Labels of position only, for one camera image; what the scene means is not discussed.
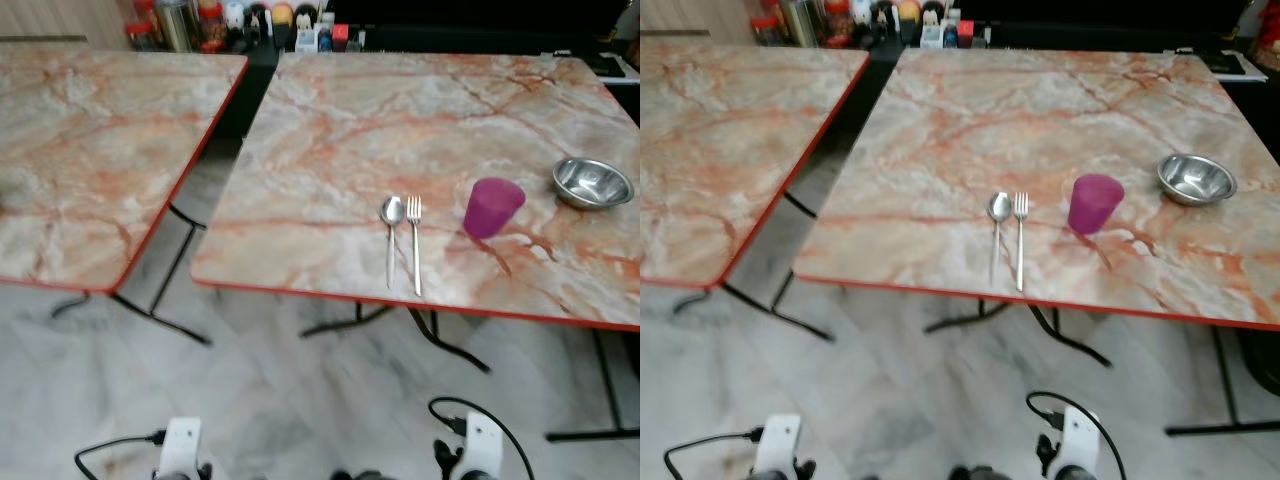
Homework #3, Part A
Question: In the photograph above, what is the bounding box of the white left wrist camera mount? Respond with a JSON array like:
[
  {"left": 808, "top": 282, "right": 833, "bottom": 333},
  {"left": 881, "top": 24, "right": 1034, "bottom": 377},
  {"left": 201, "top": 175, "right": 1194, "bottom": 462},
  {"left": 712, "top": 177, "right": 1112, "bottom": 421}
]
[
  {"left": 158, "top": 417, "right": 204, "bottom": 480},
  {"left": 753, "top": 414, "right": 803, "bottom": 480}
]

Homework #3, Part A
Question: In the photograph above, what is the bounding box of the marble pattern folding table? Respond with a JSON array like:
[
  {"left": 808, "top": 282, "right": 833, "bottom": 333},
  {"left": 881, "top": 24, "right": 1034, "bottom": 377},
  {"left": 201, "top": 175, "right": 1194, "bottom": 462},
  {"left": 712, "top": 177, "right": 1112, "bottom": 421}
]
[
  {"left": 0, "top": 40, "right": 249, "bottom": 346},
  {"left": 793, "top": 45, "right": 1280, "bottom": 438},
  {"left": 190, "top": 50, "right": 641, "bottom": 443},
  {"left": 640, "top": 38, "right": 871, "bottom": 343}
]

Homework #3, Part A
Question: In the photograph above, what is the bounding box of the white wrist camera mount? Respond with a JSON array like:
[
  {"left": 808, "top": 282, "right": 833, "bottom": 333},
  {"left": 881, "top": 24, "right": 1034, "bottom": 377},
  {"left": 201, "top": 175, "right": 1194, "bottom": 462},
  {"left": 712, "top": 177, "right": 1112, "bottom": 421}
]
[
  {"left": 158, "top": 417, "right": 204, "bottom": 480},
  {"left": 1060, "top": 405, "right": 1101, "bottom": 480},
  {"left": 753, "top": 414, "right": 803, "bottom": 480},
  {"left": 462, "top": 410, "right": 504, "bottom": 480}
]

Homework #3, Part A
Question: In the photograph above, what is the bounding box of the white paper sheet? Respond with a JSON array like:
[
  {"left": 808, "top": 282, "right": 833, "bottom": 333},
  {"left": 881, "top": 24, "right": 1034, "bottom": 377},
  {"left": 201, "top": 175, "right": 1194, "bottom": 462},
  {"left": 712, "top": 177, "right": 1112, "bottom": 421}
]
[
  {"left": 1205, "top": 50, "right": 1269, "bottom": 83},
  {"left": 590, "top": 55, "right": 641, "bottom": 83}
]

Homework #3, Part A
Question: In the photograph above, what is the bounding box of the steel canister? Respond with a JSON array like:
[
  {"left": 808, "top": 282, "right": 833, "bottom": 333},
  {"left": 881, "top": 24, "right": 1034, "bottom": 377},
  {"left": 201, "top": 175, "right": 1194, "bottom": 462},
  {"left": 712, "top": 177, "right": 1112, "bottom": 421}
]
[
  {"left": 783, "top": 0, "right": 827, "bottom": 49},
  {"left": 155, "top": 0, "right": 201, "bottom": 53}
]

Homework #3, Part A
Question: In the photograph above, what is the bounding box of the silver metal spoon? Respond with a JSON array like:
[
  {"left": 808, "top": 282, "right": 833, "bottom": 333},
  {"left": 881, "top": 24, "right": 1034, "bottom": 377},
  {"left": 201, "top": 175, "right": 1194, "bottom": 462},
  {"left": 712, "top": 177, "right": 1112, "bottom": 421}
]
[
  {"left": 988, "top": 192, "right": 1013, "bottom": 286},
  {"left": 380, "top": 196, "right": 405, "bottom": 291}
]

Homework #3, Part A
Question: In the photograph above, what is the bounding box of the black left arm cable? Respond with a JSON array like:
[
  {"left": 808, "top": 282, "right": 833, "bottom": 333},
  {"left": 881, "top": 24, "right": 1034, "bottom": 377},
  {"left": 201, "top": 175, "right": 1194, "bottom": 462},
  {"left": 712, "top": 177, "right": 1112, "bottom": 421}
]
[
  {"left": 665, "top": 430, "right": 766, "bottom": 480},
  {"left": 75, "top": 430, "right": 166, "bottom": 480}
]

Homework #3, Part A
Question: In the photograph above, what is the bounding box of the small stainless steel bowl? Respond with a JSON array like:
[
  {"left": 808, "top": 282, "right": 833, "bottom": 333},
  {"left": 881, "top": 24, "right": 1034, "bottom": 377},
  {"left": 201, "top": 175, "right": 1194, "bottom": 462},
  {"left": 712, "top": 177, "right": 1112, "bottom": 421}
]
[
  {"left": 552, "top": 157, "right": 635, "bottom": 212},
  {"left": 1157, "top": 153, "right": 1239, "bottom": 208}
]

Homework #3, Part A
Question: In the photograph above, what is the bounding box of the tall red jar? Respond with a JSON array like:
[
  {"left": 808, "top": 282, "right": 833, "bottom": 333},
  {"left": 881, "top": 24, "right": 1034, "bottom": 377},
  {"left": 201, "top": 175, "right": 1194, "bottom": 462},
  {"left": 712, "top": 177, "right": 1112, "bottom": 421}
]
[
  {"left": 198, "top": 0, "right": 227, "bottom": 53},
  {"left": 825, "top": 0, "right": 854, "bottom": 49}
]

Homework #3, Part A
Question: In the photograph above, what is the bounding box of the light wooden cabinet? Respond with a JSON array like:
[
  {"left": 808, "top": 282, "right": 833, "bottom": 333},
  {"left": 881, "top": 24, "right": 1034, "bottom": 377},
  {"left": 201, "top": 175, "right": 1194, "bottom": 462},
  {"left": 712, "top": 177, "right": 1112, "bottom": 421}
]
[
  {"left": 0, "top": 0, "right": 126, "bottom": 49},
  {"left": 640, "top": 0, "right": 758, "bottom": 43}
]

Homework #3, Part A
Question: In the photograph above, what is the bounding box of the silver metal fork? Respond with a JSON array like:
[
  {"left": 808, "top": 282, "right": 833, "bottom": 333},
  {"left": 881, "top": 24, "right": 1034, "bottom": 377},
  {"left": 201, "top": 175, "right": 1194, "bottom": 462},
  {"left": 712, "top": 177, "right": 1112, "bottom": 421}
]
[
  {"left": 1013, "top": 192, "right": 1030, "bottom": 293},
  {"left": 406, "top": 195, "right": 424, "bottom": 297}
]

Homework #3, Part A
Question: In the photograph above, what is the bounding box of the black screen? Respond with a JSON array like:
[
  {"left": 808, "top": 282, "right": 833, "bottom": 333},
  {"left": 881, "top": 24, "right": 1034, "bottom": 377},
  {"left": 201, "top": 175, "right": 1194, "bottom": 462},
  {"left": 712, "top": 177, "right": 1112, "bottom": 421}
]
[
  {"left": 328, "top": 0, "right": 633, "bottom": 31},
  {"left": 955, "top": 0, "right": 1253, "bottom": 26}
]

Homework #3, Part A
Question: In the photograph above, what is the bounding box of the purple plastic cup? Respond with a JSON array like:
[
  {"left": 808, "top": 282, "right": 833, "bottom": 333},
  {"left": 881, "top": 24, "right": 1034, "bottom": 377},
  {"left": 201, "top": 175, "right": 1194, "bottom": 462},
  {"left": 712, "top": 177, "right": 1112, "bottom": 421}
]
[
  {"left": 1067, "top": 173, "right": 1126, "bottom": 236},
  {"left": 463, "top": 177, "right": 527, "bottom": 241}
]

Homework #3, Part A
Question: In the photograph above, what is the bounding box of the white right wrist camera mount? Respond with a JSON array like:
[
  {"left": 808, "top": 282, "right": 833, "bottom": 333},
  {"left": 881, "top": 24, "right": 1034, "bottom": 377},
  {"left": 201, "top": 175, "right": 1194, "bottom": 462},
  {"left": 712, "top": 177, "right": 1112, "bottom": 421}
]
[
  {"left": 1060, "top": 405, "right": 1101, "bottom": 480},
  {"left": 462, "top": 410, "right": 504, "bottom": 480}
]

